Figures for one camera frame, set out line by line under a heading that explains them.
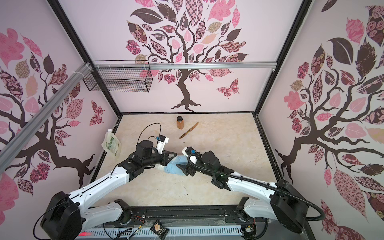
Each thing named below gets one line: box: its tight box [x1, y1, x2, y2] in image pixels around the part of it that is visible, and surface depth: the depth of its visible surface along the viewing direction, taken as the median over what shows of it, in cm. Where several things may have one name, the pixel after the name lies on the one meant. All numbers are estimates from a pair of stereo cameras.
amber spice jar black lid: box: [176, 116, 185, 130], surface depth 109 cm
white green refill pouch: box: [101, 129, 122, 157], surface depth 92 cm
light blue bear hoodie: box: [164, 155, 188, 176], surface depth 80 cm
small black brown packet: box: [149, 219, 170, 240], surface depth 71 cm
